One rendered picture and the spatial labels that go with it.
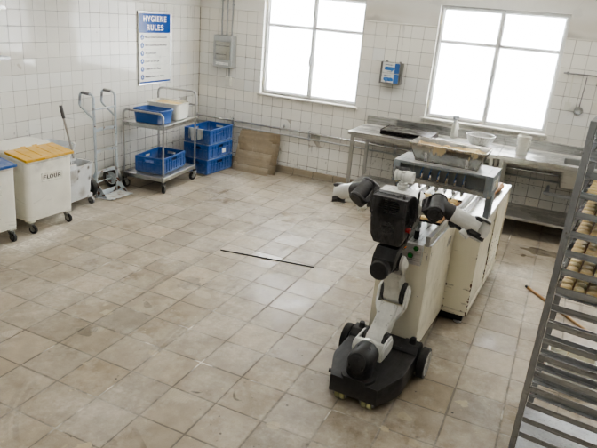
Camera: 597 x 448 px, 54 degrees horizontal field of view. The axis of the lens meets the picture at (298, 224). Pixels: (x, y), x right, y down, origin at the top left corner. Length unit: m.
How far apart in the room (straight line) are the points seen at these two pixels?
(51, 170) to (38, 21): 1.53
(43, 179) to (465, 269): 3.81
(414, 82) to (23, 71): 4.34
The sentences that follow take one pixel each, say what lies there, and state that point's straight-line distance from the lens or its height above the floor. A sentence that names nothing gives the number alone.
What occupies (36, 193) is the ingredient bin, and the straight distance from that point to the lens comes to 5.85.
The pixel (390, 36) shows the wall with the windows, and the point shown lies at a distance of 7.50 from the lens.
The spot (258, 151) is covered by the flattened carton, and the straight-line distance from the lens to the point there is 8.11.
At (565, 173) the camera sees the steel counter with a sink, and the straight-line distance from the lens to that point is 6.72.
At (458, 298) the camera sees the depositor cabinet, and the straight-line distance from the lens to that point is 4.57.
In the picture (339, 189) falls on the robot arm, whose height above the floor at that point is 1.15.
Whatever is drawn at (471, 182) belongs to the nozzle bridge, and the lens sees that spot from 4.37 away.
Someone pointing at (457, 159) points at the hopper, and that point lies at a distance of 4.33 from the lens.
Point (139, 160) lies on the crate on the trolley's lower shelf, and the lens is 7.25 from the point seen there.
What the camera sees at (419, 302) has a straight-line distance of 3.88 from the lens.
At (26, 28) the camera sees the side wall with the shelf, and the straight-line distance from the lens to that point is 6.46.
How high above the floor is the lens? 2.14
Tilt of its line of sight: 20 degrees down
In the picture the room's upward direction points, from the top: 5 degrees clockwise
